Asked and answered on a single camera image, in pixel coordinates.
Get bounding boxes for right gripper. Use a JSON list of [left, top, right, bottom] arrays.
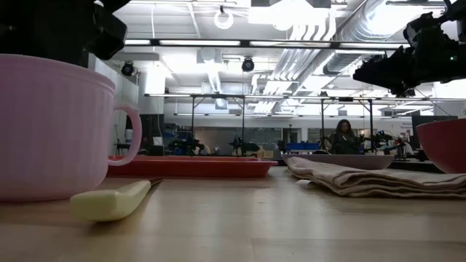
[[352, 0, 466, 98]]

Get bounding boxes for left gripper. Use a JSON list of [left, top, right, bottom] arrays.
[[0, 0, 129, 68]]

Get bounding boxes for magenta bowl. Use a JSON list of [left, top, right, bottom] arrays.
[[416, 118, 466, 175]]

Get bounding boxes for lavender plate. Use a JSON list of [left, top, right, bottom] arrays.
[[282, 153, 395, 171]]

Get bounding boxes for pink ribbed mug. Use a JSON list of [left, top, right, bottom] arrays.
[[0, 53, 143, 203]]

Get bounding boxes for beige napkin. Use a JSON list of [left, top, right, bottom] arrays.
[[286, 156, 466, 199]]

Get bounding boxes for cream utensil handle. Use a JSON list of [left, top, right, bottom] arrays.
[[70, 177, 164, 223]]

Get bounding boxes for red plastic tray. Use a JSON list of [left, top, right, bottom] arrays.
[[107, 155, 279, 179]]

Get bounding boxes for black computer monitor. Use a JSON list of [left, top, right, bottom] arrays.
[[411, 115, 459, 149]]

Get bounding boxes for person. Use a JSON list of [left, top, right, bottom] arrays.
[[328, 119, 362, 155]]

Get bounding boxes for black background screen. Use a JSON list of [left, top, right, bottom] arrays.
[[125, 114, 165, 156]]

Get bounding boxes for blue storage bins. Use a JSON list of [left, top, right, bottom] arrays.
[[285, 142, 321, 152]]

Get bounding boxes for overhead light bar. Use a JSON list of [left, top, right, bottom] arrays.
[[123, 38, 411, 50]]

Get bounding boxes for cardboard box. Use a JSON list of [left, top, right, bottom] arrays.
[[254, 145, 275, 159]]

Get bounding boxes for silver ventilation duct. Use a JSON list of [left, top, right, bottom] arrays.
[[322, 0, 434, 76]]

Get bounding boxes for black background workstation frame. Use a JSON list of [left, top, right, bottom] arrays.
[[144, 93, 248, 157], [301, 96, 434, 154]]

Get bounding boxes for black aluminium table frame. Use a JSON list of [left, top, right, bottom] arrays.
[[387, 159, 445, 174]]

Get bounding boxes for white cable coil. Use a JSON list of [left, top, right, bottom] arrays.
[[213, 7, 234, 31]]

